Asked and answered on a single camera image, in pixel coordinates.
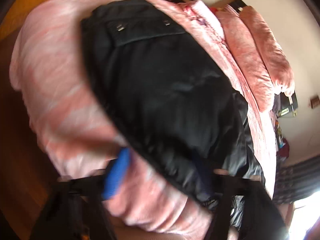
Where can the black headboard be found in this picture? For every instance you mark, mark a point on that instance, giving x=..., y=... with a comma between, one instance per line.
x=285, y=105

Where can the left gripper dark blue right finger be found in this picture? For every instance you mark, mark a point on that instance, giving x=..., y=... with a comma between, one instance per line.
x=204, y=175

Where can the folded white pink towel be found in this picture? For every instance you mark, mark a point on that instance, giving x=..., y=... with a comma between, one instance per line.
x=198, y=11

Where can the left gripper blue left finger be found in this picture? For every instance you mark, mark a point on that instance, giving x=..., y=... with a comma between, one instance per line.
x=115, y=173

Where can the pink Sweet Dream bedspread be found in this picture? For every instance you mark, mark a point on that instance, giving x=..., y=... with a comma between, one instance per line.
x=47, y=68

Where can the dark curtain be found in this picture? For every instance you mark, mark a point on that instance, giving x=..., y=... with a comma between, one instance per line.
x=296, y=182

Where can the cluttered bedside table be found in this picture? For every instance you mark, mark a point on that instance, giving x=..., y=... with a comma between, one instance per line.
x=283, y=148

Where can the black padded pants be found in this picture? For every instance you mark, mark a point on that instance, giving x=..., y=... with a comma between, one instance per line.
x=167, y=96

